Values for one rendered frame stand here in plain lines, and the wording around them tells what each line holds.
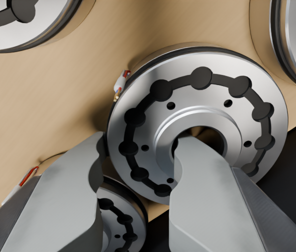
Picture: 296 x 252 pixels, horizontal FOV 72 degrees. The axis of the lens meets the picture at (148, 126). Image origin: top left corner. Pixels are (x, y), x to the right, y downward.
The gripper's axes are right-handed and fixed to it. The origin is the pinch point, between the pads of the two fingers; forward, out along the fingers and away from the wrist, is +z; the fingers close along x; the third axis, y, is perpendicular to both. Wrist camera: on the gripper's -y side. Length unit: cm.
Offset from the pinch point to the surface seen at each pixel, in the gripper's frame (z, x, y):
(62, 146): 1.9, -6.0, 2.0
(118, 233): -1.3, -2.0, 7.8
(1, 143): 1.9, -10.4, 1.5
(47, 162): 1.2, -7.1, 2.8
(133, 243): -1.2, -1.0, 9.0
